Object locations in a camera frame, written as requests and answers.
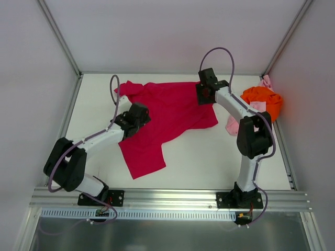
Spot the aluminium mounting rail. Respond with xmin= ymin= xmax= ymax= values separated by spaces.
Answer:
xmin=29 ymin=187 xmax=312 ymax=212

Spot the right aluminium frame post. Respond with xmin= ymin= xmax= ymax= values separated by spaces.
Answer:
xmin=260 ymin=0 xmax=315 ymax=77

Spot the pink t shirt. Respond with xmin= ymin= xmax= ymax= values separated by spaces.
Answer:
xmin=226 ymin=75 xmax=273 ymax=136

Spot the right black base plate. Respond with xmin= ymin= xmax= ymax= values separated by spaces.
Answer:
xmin=216 ymin=191 xmax=264 ymax=209

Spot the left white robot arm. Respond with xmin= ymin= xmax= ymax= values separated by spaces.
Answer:
xmin=43 ymin=102 xmax=151 ymax=206

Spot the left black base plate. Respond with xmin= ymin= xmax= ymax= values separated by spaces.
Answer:
xmin=77 ymin=189 xmax=125 ymax=207

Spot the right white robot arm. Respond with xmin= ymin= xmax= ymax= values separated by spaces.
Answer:
xmin=196 ymin=68 xmax=274 ymax=209

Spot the aluminium frame post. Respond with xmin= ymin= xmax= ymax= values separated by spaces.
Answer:
xmin=36 ymin=0 xmax=82 ymax=78
xmin=260 ymin=0 xmax=315 ymax=77

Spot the left aluminium frame post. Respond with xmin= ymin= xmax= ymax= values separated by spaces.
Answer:
xmin=36 ymin=0 xmax=82 ymax=78

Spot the slotted cable duct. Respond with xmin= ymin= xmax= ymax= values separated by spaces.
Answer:
xmin=40 ymin=208 xmax=236 ymax=222

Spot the magenta t shirt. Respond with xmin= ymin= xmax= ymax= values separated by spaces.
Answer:
xmin=119 ymin=81 xmax=218 ymax=179

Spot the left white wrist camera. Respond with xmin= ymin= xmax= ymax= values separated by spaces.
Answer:
xmin=119 ymin=95 xmax=130 ymax=106

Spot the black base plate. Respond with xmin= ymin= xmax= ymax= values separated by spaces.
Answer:
xmin=216 ymin=191 xmax=264 ymax=209
xmin=77 ymin=189 xmax=125 ymax=207

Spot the orange t shirt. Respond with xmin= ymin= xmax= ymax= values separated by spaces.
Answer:
xmin=241 ymin=86 xmax=284 ymax=122

